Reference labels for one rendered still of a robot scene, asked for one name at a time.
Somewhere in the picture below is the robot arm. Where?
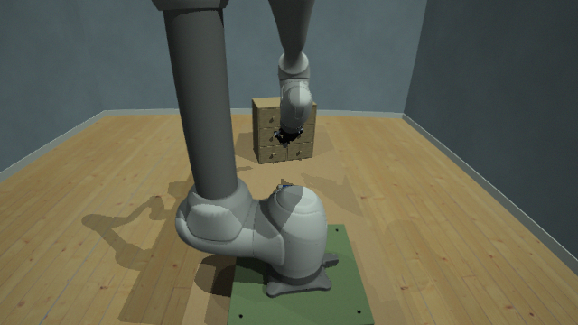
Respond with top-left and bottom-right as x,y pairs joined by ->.
152,0 -> 339,298

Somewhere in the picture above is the dark brown wooden chest of drawers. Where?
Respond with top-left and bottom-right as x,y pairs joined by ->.
252,97 -> 317,164

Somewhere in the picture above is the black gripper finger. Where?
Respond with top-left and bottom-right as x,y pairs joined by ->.
274,130 -> 288,148
285,128 -> 303,148

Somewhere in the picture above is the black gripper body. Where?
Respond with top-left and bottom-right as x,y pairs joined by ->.
279,127 -> 297,136

